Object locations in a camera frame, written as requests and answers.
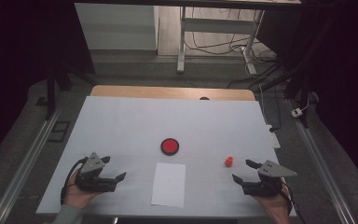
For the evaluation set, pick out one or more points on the white-legged desk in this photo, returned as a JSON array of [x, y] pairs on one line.
[[181, 46]]

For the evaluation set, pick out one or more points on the black table grommet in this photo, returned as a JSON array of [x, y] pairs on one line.
[[204, 98]]

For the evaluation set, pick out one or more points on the person's left hand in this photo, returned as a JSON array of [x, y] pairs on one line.
[[79, 197]]

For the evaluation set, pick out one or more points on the small black floor plate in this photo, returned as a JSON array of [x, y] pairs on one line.
[[41, 101]]

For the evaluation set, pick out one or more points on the white power strip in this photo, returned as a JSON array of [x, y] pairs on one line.
[[274, 138]]

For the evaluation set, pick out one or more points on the white table cover sheet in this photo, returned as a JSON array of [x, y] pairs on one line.
[[121, 124]]

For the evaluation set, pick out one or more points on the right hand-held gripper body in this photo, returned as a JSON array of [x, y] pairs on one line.
[[265, 185]]

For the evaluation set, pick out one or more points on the small white adapter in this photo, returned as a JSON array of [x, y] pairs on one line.
[[296, 112]]

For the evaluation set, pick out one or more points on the white paper sheet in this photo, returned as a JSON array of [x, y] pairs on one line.
[[168, 186]]

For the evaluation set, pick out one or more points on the metal floor rail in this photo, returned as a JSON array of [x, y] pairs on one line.
[[24, 161], [320, 161]]

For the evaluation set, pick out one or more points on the white cabinet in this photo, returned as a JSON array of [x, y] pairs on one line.
[[115, 28]]

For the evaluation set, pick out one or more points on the small red-orange ball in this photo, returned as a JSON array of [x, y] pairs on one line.
[[228, 161]]

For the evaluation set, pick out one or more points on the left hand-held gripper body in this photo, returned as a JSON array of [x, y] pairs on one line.
[[90, 182]]

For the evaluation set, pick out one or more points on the black stand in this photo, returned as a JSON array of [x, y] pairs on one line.
[[50, 93], [303, 102]]

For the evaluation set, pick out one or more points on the person's right hand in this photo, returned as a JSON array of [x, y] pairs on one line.
[[275, 207]]

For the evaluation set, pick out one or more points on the round red ink pad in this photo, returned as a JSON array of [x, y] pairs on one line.
[[169, 146]]

